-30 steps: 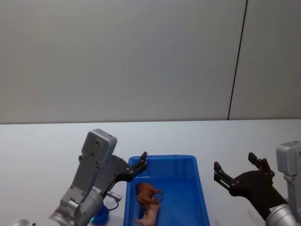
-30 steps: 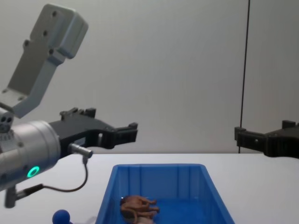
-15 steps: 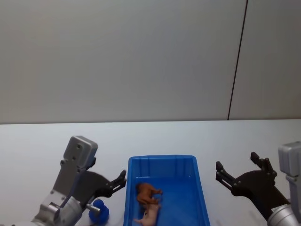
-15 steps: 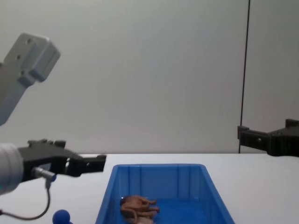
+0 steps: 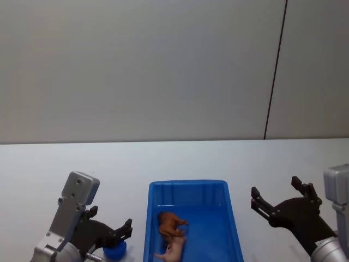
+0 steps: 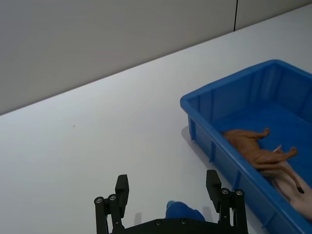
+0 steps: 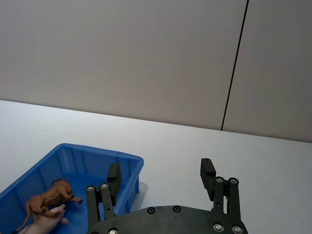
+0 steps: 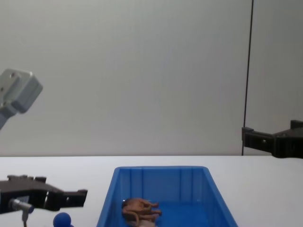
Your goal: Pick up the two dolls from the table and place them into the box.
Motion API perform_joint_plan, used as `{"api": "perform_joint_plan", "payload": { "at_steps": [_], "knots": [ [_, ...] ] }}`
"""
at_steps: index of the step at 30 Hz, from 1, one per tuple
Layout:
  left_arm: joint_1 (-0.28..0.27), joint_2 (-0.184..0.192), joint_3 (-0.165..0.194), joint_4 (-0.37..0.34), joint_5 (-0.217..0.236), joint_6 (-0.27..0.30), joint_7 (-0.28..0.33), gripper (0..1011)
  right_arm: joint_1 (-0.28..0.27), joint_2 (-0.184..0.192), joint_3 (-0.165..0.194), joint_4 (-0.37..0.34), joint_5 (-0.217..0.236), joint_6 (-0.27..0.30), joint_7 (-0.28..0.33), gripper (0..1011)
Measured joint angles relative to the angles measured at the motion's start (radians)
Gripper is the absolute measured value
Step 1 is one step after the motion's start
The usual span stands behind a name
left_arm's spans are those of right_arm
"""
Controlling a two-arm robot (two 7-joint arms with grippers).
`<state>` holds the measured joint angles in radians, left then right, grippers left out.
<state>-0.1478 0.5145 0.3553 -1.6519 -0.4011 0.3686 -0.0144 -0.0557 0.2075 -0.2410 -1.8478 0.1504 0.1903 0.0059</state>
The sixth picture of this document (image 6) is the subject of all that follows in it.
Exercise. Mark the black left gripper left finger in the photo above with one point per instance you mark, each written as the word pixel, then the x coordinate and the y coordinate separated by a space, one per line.
pixel 121 192

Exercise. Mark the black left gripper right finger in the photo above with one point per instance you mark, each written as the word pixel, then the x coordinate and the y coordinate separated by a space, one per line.
pixel 214 187

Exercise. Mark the blue toy figure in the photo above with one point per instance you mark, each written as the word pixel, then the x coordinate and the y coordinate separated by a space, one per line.
pixel 182 210

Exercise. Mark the orange-brown toy animal figure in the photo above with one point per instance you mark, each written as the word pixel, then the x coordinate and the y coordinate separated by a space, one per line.
pixel 248 146

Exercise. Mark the pale pink toy animal figure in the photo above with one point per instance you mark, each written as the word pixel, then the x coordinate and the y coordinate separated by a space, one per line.
pixel 297 195

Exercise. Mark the blue plastic bin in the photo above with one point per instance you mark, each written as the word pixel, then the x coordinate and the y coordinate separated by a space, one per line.
pixel 243 102

